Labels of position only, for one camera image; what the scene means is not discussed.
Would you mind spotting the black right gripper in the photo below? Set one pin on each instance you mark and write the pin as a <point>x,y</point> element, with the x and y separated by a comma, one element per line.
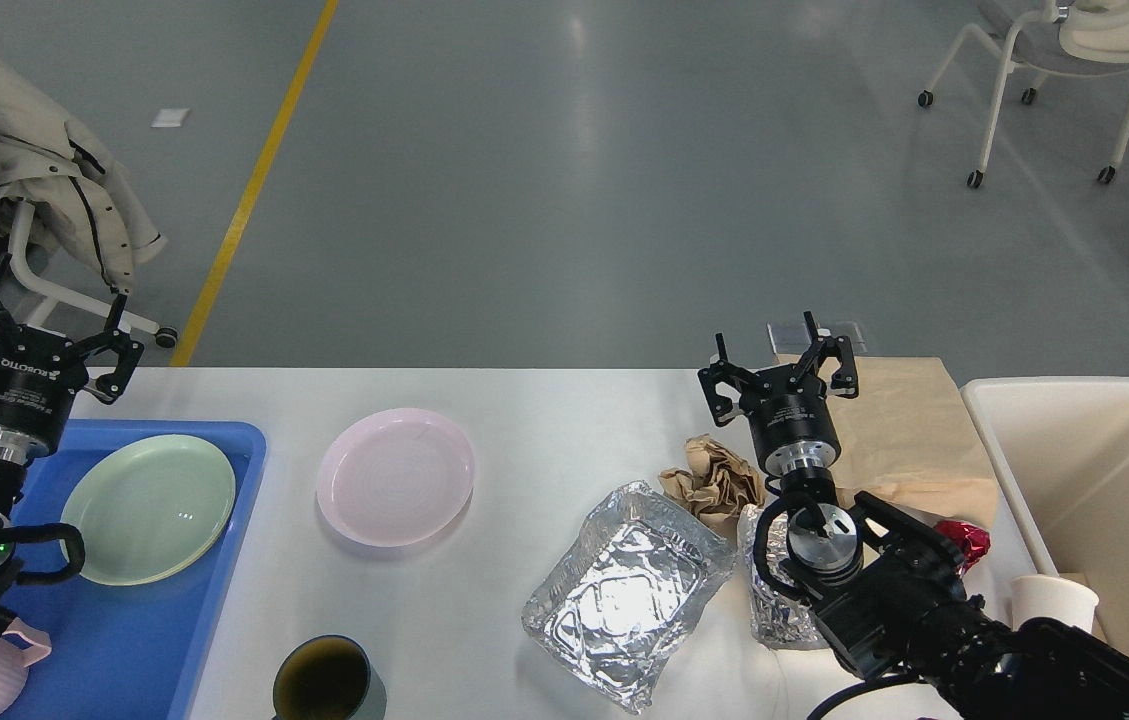
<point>785,405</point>

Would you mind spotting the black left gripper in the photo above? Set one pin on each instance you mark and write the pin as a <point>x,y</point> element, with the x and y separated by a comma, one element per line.
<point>16,388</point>

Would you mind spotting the brown paper bag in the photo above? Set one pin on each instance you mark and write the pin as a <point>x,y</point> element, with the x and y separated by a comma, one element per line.
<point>908,439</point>

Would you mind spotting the pink plate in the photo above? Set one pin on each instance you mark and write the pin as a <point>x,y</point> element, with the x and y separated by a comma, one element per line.
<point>395,478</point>

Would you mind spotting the dark teal mug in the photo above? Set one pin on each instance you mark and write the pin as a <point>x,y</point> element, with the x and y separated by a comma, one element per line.
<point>328,677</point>

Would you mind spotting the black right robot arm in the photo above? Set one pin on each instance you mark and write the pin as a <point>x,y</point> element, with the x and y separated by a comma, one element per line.
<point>884,589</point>

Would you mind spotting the floor outlet plates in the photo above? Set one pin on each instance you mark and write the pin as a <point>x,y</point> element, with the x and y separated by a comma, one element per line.
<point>791,338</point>

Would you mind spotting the crumpled brown paper ball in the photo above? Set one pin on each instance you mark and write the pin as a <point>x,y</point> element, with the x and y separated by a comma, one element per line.
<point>715,485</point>

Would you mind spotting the white chair left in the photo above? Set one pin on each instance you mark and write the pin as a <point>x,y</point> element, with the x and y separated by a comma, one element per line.
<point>53,294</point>

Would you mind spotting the white chair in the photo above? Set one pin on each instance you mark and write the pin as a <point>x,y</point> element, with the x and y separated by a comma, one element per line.
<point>1077,39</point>
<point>53,294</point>

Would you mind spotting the green plate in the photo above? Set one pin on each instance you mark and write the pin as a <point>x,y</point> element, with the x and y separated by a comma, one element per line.
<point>150,509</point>

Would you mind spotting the small foil tray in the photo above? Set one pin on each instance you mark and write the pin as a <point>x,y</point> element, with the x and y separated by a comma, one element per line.
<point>776,622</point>

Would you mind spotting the red foil wrapper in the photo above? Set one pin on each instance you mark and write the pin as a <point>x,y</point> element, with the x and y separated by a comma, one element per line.
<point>973,542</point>

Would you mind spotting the white paper on floor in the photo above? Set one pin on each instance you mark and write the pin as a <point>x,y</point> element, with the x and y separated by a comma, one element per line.
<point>168,118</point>

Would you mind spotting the large foil tray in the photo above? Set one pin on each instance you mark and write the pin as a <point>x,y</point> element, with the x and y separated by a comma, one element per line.
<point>632,586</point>

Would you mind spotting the blue plastic tray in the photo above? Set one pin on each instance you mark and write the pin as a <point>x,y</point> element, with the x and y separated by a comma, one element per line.
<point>121,651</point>

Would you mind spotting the white paper cup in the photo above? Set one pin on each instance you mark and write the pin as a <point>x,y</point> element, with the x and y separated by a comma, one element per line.
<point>1043,596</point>

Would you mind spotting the beige plastic bin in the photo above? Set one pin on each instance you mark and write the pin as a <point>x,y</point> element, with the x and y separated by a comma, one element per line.
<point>1060,448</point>

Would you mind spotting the white chair right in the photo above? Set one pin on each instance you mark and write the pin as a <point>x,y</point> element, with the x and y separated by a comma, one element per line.
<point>1077,39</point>

